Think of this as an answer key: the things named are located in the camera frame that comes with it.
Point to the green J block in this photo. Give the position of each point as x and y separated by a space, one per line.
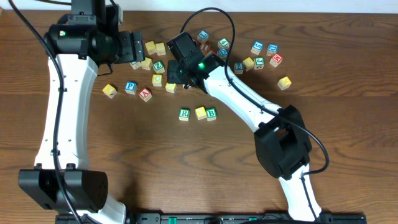
259 63

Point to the green Z block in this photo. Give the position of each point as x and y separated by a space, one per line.
159 67

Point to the red I block upper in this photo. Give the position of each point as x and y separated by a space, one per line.
204 49

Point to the red M block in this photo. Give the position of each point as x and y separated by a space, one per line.
276 59

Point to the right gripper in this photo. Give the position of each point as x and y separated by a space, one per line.
171 73

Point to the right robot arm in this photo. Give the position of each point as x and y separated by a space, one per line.
281 140

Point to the yellow block below Z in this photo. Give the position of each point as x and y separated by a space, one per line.
157 80

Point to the blue D block centre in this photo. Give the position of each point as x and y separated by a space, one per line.
222 53

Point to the blue L block top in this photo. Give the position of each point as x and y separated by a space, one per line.
203 36

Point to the red i block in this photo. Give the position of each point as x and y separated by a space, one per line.
212 52
204 49

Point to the yellow block centre right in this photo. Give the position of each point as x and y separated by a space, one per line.
248 63

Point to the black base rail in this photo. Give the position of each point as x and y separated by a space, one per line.
155 218

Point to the blue P block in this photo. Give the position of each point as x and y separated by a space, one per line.
130 88

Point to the yellow block top left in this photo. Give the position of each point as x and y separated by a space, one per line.
151 48

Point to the red I block lower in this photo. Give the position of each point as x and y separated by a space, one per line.
212 52

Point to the yellow block far left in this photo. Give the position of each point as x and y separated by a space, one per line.
110 91

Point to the yellow O block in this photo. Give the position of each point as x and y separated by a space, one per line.
171 87
200 113

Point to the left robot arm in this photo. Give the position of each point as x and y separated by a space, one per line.
61 178

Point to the green R block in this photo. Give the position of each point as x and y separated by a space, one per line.
184 114

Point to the yellow block far right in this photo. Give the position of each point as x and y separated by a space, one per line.
284 83

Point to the red A block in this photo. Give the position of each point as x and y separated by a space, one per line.
145 94

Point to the green L block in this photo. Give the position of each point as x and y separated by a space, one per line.
135 65

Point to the blue 5 block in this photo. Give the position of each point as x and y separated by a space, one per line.
257 47

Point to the green 4 block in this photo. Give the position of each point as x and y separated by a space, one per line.
223 43

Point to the blue 2 block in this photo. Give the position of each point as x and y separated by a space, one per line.
238 68

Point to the blue D block right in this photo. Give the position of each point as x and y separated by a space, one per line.
272 49

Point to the yellow block beside L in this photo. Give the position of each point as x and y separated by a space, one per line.
146 64

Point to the green B block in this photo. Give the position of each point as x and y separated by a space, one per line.
211 114

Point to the blue d block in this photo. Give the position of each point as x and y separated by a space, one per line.
272 49
222 53

